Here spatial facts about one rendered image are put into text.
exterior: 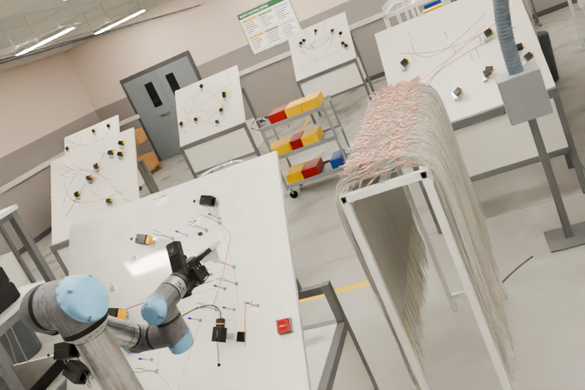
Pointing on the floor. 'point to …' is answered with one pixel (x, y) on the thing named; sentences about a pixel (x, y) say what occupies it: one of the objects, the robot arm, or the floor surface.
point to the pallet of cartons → (146, 153)
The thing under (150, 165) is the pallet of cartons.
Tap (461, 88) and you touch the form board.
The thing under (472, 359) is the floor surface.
